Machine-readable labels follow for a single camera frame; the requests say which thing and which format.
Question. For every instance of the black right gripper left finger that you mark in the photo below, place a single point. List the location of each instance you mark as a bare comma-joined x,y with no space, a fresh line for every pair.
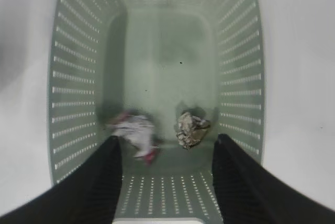
89,195

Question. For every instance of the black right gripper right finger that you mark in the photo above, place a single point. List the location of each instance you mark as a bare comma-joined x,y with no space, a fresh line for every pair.
248,193

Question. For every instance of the colourful paper ball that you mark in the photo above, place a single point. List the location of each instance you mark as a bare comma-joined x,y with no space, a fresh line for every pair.
136,129

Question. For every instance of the grey brown paper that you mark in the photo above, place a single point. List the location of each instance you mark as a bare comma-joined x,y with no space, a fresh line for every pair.
191,130

